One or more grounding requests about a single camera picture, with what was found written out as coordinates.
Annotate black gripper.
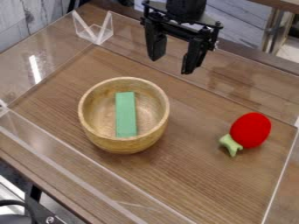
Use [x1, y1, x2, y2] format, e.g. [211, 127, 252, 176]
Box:
[143, 0, 223, 74]

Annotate red plush strawberry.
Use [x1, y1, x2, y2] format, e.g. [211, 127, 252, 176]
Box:
[219, 112, 272, 158]

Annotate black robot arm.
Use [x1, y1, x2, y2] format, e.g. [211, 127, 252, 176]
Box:
[140, 0, 223, 74]

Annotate green rectangular block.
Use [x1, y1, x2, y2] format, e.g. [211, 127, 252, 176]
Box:
[116, 92, 136, 137]

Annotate wooden bowl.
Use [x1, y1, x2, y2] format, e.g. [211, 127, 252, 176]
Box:
[78, 77, 169, 154]

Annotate metal table leg background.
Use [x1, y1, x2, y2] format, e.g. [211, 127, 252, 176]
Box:
[261, 9, 295, 55]

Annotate clear acrylic tray wall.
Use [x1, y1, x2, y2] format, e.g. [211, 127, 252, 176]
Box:
[0, 101, 195, 224]

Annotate black table frame leg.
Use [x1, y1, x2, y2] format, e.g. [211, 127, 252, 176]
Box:
[24, 185, 65, 224]

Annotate black cable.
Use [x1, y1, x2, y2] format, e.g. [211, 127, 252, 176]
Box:
[0, 199, 33, 218]

